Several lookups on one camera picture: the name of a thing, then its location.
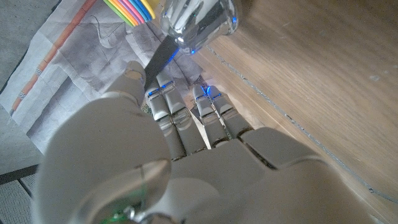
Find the printed fabric backdrop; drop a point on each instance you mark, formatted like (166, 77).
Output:
(77, 53)

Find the stack of colourful toy cups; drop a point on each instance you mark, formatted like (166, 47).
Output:
(133, 11)

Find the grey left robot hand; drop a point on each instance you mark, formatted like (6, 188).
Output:
(217, 186)

